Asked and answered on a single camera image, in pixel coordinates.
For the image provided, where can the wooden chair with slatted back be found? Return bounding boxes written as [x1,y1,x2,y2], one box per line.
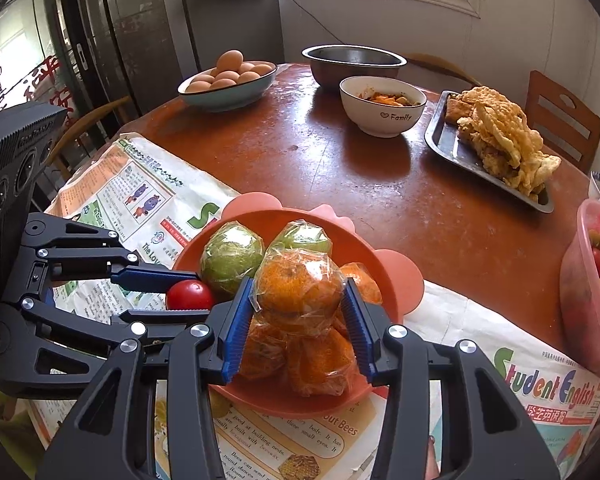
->
[524,70,600,174]

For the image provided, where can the pink plastic basin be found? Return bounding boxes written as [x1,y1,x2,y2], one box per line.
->
[559,198,600,379]

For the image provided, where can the wooden chair with curved back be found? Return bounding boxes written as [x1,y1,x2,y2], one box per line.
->
[47,95,134,182]
[406,54,482,92]

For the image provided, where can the glass door with red lettering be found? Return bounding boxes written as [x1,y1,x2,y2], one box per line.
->
[0,0,77,118]

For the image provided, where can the stainless steel bowl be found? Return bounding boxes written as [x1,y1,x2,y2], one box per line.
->
[301,44,409,92]

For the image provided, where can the orange bear-eared plate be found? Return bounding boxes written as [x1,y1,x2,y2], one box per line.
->
[172,192,425,419]

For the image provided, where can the pile of brown eggs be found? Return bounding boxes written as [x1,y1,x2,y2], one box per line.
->
[184,49,274,94]

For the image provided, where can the cooked food in bowl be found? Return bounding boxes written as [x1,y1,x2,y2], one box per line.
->
[356,89,422,107]

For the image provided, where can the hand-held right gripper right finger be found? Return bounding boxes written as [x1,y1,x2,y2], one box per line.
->
[341,277,561,480]

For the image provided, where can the grey refrigerator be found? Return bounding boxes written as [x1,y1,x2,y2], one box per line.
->
[45,0,193,128]

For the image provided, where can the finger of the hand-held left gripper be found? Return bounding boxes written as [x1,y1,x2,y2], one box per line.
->
[22,212,204,294]
[0,295,217,362]

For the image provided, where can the light blue bowl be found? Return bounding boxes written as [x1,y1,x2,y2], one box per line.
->
[177,62,279,113]

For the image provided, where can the red tomato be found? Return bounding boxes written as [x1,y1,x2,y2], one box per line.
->
[165,280,216,311]

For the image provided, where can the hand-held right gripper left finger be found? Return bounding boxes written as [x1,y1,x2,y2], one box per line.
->
[35,277,256,480]

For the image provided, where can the plastic-wrapped green citrus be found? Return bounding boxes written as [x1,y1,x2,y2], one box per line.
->
[200,222,266,296]
[271,219,334,257]

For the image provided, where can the plastic-wrapped orange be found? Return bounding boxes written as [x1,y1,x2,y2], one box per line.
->
[285,327,369,398]
[252,252,347,334]
[237,317,289,381]
[340,262,384,307]

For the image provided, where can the dark metal tray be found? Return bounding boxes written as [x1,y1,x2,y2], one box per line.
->
[424,90,556,214]

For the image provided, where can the white ceramic bowl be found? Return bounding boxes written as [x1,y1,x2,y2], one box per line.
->
[338,75,428,139]

